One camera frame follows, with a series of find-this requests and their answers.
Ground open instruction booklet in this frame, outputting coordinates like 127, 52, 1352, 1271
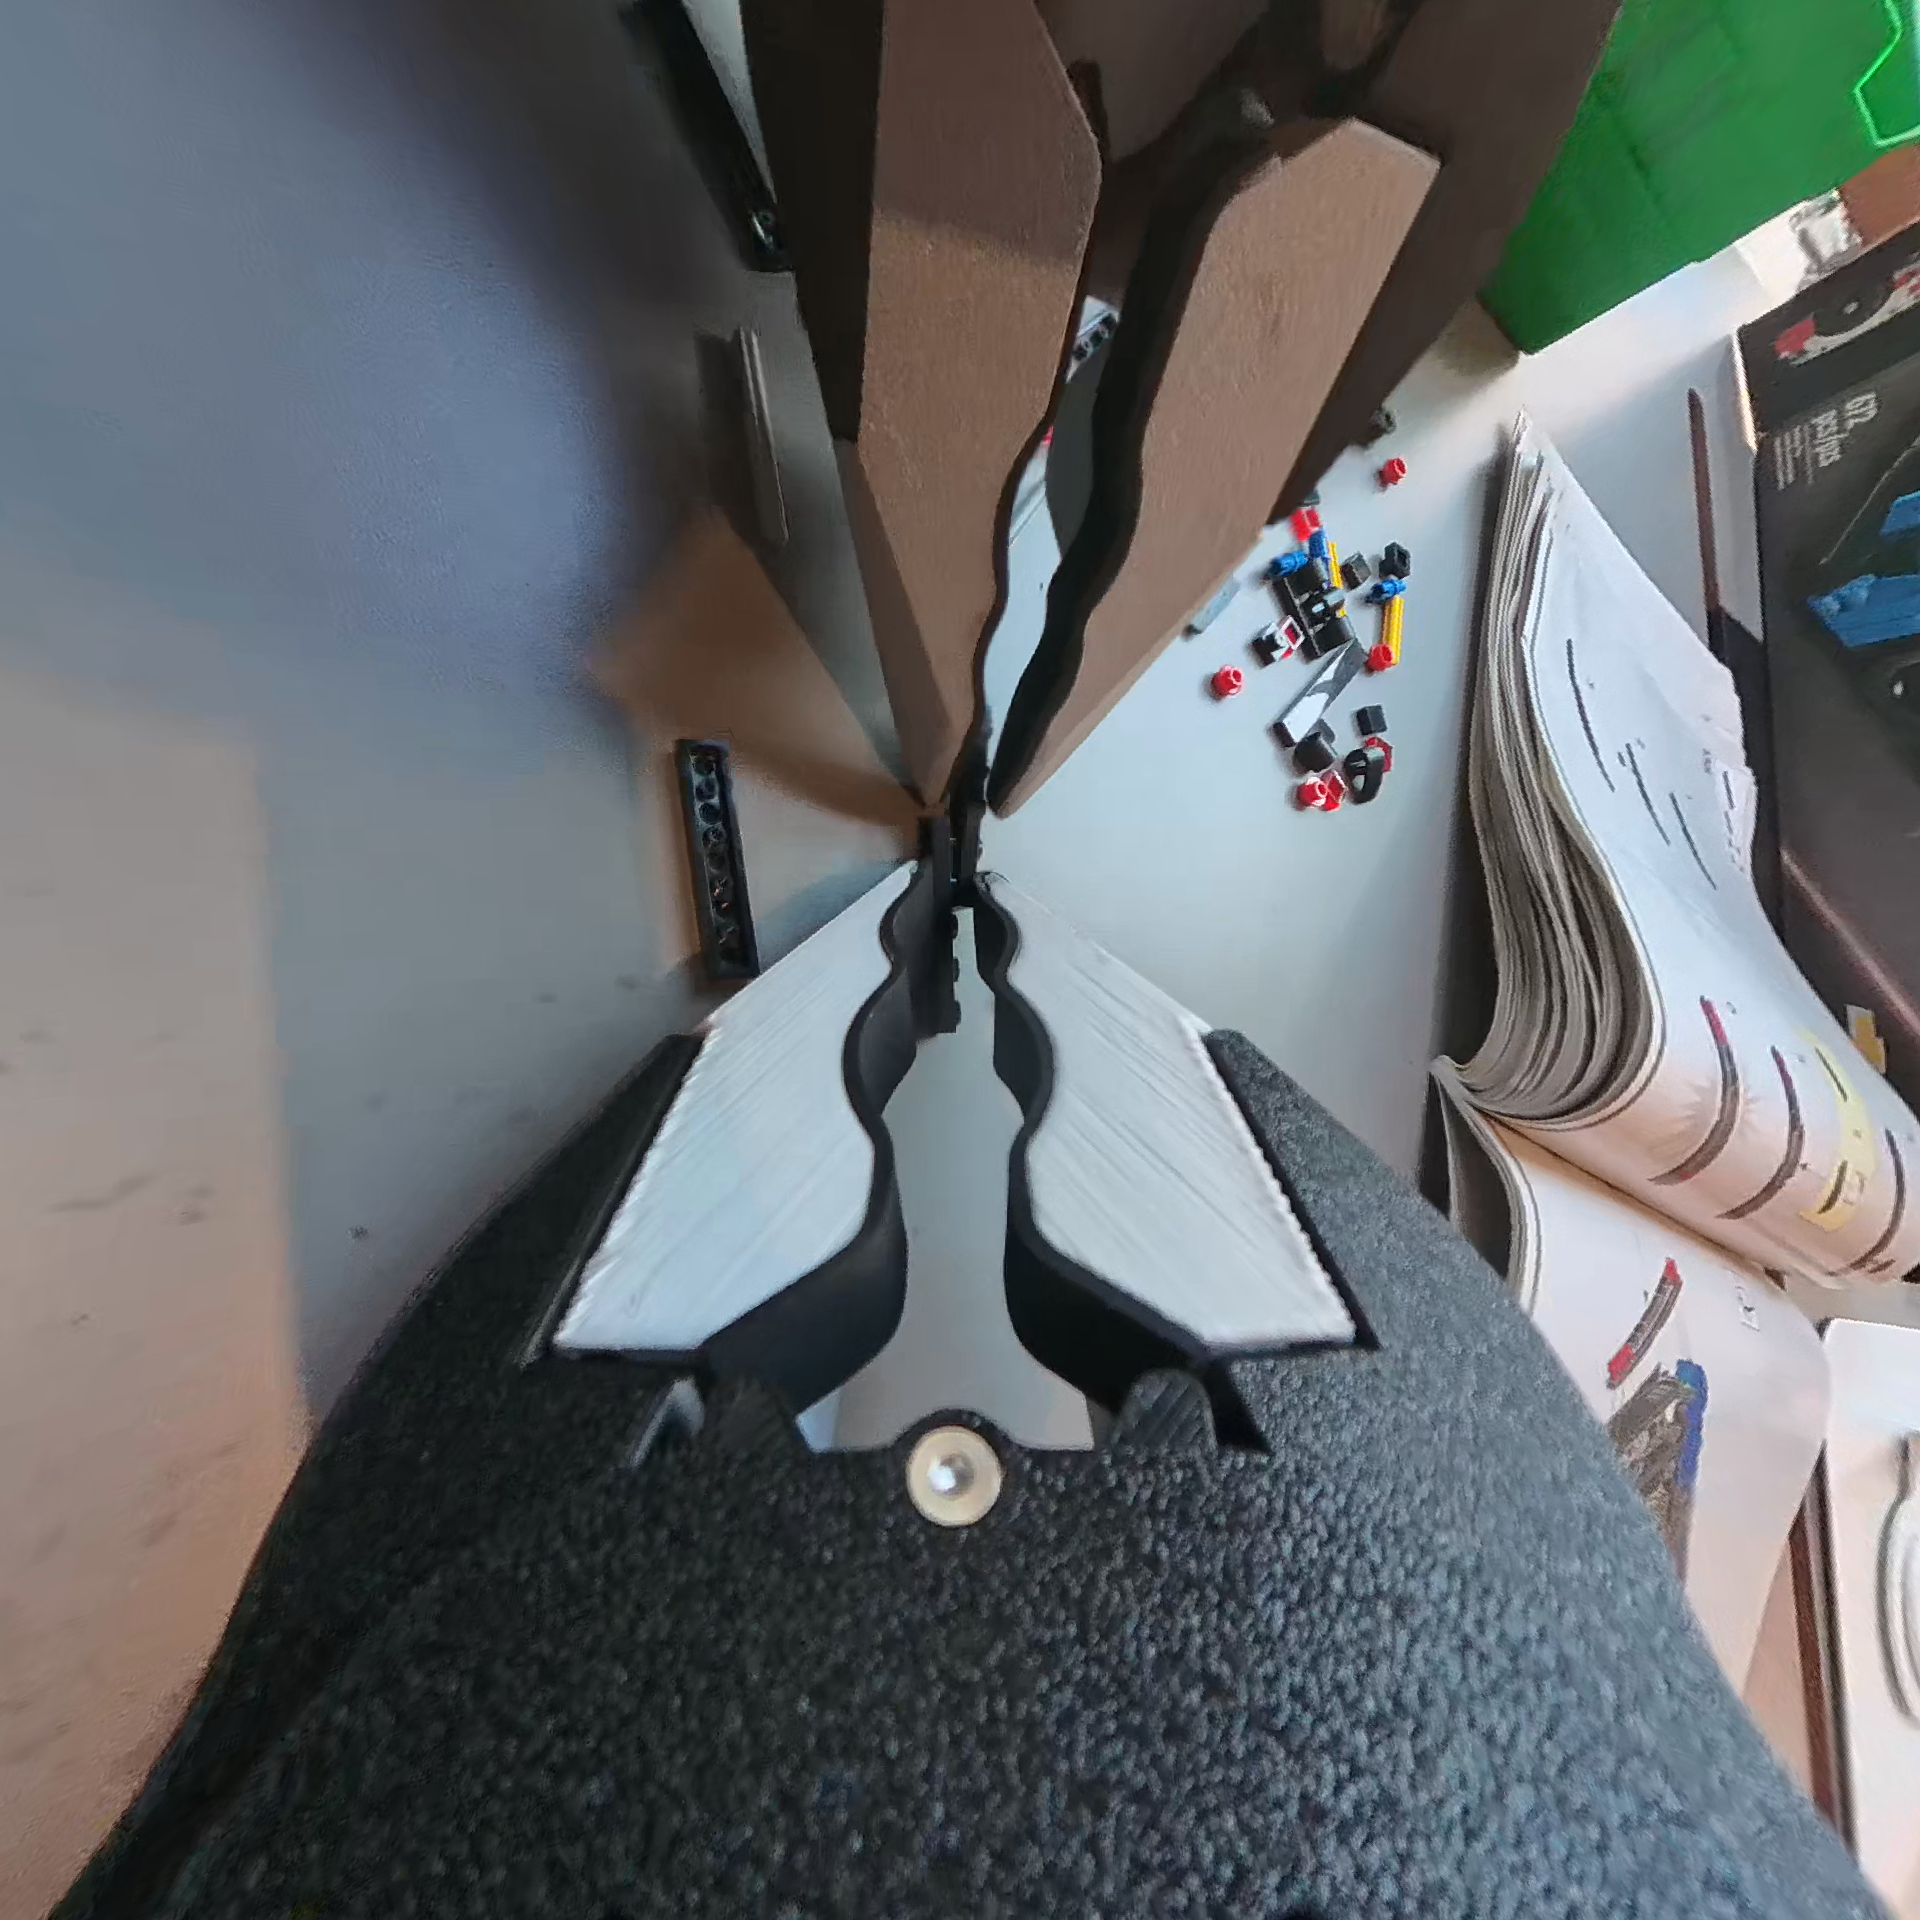
1419, 414, 1920, 1708

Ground long black brick beam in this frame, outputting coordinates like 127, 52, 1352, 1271
660, 0, 791, 279

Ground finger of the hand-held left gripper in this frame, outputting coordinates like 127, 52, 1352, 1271
977, 97, 1449, 819
830, 0, 1108, 804

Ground pile of small brick pieces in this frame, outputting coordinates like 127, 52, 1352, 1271
1251, 504, 1419, 815

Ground black brick plate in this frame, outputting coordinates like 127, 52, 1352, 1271
668, 735, 757, 984
923, 721, 993, 869
916, 851, 970, 1032

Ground green plastic bin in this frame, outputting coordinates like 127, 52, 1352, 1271
1474, 0, 1920, 354

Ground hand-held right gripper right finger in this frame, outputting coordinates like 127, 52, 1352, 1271
970, 869, 1355, 1456

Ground toy car set box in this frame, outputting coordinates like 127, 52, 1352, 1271
1693, 223, 1920, 1032

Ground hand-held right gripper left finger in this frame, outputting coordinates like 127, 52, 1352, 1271
552, 869, 916, 1448

